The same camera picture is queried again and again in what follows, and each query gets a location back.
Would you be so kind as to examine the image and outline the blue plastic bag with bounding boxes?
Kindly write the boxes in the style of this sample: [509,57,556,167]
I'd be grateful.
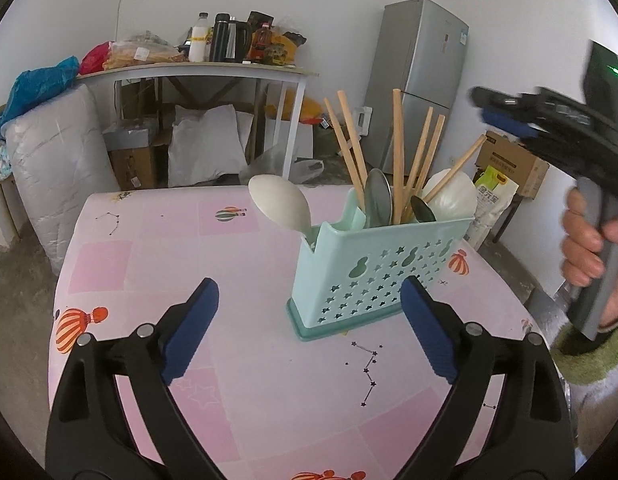
[0,56,81,133]

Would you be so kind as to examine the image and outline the black electric kettle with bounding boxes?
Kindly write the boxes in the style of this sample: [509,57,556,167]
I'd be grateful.
[224,17,254,64]

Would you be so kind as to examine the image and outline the pink printed tablecloth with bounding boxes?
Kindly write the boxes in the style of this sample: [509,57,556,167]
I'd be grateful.
[48,185,570,480]

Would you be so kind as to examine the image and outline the set of wooden chopsticks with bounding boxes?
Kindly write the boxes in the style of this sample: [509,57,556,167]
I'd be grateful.
[323,88,488,226]

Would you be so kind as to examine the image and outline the white rice paddle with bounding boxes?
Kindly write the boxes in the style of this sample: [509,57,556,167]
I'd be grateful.
[420,169,478,222]
[248,174,314,251]

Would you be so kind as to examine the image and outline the teal plastic utensil holder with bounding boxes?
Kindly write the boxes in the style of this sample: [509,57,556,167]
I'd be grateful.
[287,190,476,342]

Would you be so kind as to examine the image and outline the person's right hand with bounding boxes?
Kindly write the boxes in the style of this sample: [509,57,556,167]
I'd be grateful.
[560,187,618,333]

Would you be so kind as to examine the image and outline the patterned cloth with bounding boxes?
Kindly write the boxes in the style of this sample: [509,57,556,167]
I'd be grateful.
[0,137,15,182]

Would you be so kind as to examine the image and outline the white box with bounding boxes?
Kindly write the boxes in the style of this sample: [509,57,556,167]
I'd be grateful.
[261,115,315,164]

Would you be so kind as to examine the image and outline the black thermos flask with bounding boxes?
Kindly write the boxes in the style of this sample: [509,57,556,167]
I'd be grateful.
[209,12,231,63]

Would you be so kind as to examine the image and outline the white plastic bottle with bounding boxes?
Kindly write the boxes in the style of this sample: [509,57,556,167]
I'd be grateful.
[189,11,213,63]

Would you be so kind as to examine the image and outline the clear bags of food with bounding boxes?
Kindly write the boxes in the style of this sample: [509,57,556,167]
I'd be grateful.
[103,32,190,71]

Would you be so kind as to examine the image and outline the white side table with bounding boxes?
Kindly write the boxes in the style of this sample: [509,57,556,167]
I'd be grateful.
[76,62,321,181]

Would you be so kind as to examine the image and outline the small cardboard box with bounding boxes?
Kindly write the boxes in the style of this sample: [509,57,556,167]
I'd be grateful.
[109,125,172,191]

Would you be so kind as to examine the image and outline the white and green rice bag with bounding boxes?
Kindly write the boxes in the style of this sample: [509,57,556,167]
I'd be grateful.
[464,165,520,251]

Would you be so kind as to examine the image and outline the brown cardboard box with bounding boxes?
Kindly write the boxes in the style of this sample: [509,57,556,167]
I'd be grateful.
[476,130,550,198]

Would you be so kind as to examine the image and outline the grey refrigerator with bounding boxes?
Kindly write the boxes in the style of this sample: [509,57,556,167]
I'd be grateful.
[364,0,470,176]

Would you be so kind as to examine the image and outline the large metal spoon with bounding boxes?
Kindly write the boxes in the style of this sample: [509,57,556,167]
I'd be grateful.
[364,167,394,229]

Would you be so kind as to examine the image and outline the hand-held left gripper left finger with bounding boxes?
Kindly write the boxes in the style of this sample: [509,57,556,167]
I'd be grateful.
[45,277,227,480]

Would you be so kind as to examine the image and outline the pile of snack packets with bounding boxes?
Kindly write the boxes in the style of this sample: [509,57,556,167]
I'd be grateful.
[246,10,308,67]

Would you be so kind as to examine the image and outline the person's right forearm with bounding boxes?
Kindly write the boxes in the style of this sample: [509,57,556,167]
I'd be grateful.
[549,310,618,466]

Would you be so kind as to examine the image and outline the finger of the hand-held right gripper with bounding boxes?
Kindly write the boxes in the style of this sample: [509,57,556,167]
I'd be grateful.
[470,86,566,117]
[481,108,546,140]

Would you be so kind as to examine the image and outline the white wrapped quilt bundle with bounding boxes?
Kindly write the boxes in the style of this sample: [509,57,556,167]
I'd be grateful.
[2,82,121,276]

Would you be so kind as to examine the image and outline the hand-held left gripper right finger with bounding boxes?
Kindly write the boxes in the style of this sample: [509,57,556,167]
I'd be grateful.
[394,275,576,480]

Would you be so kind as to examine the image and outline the red plastic bag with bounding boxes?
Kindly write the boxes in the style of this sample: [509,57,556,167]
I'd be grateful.
[78,41,113,76]

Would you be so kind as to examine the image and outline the white sack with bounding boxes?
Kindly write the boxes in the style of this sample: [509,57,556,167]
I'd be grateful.
[168,104,255,188]

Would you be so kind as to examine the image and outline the orange plastic bag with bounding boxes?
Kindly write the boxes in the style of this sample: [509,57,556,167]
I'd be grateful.
[266,90,323,124]

